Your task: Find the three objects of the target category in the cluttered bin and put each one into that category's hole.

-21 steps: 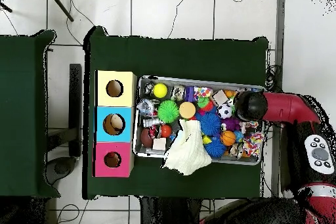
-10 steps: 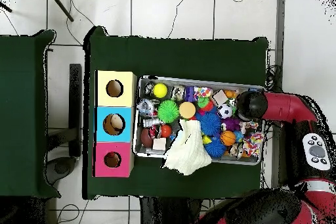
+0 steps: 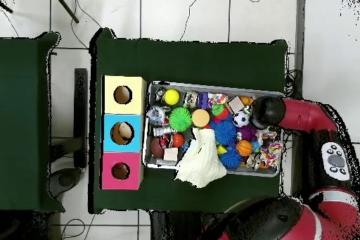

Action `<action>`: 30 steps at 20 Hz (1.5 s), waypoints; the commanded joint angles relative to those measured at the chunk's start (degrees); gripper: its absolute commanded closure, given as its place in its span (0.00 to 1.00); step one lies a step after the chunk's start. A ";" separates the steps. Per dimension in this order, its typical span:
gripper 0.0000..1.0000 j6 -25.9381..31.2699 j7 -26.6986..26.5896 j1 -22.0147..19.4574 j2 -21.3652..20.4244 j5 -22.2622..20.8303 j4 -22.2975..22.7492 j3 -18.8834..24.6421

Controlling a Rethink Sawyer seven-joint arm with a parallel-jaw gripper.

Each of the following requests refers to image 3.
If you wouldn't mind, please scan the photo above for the multicoloured spiky caterpillar toy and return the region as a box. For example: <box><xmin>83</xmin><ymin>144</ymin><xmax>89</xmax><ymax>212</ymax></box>
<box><xmin>210</xmin><ymin>103</ymin><xmax>232</xmax><ymax>122</ymax></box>

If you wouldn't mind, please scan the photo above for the cream and mint cloth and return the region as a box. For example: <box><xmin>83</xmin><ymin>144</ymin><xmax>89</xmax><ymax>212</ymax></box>
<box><xmin>173</xmin><ymin>127</ymin><xmax>228</xmax><ymax>189</ymax></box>

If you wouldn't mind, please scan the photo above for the wooden box with three holes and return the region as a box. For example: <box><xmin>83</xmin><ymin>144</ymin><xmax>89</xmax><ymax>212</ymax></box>
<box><xmin>99</xmin><ymin>75</ymin><xmax>148</xmax><ymax>191</ymax></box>

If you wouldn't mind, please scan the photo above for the large green spiky ball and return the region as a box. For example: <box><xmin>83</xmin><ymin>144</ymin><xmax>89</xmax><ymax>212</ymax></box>
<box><xmin>167</xmin><ymin>106</ymin><xmax>193</xmax><ymax>133</ymax></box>

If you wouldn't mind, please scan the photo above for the round orange sponge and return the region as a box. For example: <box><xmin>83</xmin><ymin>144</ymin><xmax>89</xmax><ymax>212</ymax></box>
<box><xmin>191</xmin><ymin>108</ymin><xmax>211</xmax><ymax>128</ymax></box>

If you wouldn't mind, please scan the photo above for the yellow ball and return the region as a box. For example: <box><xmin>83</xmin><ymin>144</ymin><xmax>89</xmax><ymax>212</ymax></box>
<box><xmin>163</xmin><ymin>89</ymin><xmax>181</xmax><ymax>106</ymax></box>

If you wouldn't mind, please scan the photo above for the blue spiky toy with eyes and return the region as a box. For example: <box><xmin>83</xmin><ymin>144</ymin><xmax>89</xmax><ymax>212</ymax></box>
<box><xmin>210</xmin><ymin>120</ymin><xmax>238</xmax><ymax>146</ymax></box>

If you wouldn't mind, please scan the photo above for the plain wooden cube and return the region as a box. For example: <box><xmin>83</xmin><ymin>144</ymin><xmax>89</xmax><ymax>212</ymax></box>
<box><xmin>227</xmin><ymin>96</ymin><xmax>245</xmax><ymax>114</ymax></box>

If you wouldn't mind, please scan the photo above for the dark green tablecloth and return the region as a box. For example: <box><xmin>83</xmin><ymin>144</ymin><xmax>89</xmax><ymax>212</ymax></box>
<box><xmin>88</xmin><ymin>27</ymin><xmax>288</xmax><ymax>215</ymax></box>
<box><xmin>0</xmin><ymin>32</ymin><xmax>66</xmax><ymax>213</ymax></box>

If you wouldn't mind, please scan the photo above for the black and white soccer ball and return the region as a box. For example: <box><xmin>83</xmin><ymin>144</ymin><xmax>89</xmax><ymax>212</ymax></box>
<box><xmin>232</xmin><ymin>110</ymin><xmax>250</xmax><ymax>128</ymax></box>

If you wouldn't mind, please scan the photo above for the blue spiky rubber ball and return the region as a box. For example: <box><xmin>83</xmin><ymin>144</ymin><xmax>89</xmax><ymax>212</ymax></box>
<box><xmin>219</xmin><ymin>146</ymin><xmax>243</xmax><ymax>170</ymax></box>

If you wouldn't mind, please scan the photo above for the purple spiky rubber toy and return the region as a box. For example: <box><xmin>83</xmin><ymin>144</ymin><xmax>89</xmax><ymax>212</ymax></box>
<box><xmin>237</xmin><ymin>124</ymin><xmax>258</xmax><ymax>142</ymax></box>

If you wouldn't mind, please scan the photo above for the orange toy basketball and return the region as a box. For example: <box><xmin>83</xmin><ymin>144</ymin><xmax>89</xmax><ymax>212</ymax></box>
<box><xmin>235</xmin><ymin>139</ymin><xmax>254</xmax><ymax>157</ymax></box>

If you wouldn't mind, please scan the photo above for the black monitor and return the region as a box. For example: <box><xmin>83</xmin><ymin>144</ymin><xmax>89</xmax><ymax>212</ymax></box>
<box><xmin>47</xmin><ymin>68</ymin><xmax>89</xmax><ymax>199</ymax></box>

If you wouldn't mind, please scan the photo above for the black tripod leg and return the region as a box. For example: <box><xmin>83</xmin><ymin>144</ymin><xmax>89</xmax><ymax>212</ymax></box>
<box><xmin>50</xmin><ymin>0</ymin><xmax>80</xmax><ymax>24</ymax></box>

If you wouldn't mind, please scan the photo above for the silver wire mesh bin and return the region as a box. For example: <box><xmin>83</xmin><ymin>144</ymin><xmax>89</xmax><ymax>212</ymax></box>
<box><xmin>141</xmin><ymin>80</ymin><xmax>286</xmax><ymax>178</ymax></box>

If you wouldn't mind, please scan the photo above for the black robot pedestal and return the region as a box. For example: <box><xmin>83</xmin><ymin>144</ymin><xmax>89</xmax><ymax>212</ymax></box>
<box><xmin>150</xmin><ymin>210</ymin><xmax>217</xmax><ymax>240</ymax></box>

